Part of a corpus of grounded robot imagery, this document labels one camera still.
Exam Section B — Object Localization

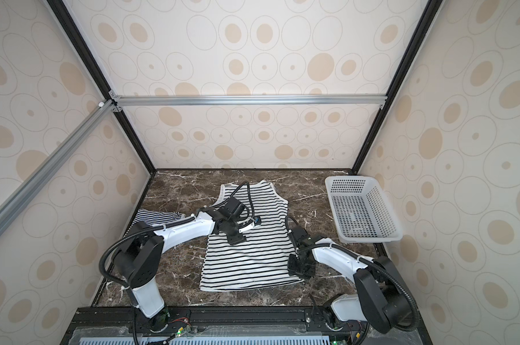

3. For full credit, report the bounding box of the black white striped tank top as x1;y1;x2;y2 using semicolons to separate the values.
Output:
200;181;303;292

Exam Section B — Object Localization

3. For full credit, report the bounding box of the blue white striped tank top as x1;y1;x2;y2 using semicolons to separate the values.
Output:
130;208;185;230

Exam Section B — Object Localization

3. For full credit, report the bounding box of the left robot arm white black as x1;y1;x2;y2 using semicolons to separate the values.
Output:
98;197;261;319

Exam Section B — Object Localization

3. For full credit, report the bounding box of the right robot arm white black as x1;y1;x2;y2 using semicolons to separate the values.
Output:
287;226;421;334

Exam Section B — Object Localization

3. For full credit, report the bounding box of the white plastic laundry basket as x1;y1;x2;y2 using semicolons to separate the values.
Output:
325;175;403;244

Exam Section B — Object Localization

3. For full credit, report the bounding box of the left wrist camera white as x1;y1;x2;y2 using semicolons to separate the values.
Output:
238;216;261;232

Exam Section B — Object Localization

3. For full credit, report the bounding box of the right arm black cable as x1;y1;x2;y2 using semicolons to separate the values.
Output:
284;215;420;333

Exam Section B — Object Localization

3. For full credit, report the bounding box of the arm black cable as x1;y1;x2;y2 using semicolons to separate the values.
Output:
284;215;420;333
98;180;257;345

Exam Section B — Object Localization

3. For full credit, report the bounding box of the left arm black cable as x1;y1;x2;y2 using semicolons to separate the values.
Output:
98;180;257;345

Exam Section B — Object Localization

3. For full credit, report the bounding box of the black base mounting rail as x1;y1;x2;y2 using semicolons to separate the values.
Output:
61;306;431;344

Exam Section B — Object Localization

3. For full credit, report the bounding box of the horizontal aluminium back rail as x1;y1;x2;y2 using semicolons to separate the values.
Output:
115;94;387;106

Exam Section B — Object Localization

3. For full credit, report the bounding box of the diagonal aluminium left rail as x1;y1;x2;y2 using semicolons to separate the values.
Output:
0;99;114;237

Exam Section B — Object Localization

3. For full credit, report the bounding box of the left black corner post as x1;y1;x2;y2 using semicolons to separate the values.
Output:
46;0;156;176

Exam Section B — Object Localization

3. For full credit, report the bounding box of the black corner post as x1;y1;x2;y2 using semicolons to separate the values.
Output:
46;0;156;176
349;0;443;175

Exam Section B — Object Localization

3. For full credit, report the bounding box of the right black corner post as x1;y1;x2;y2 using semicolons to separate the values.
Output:
349;0;443;175

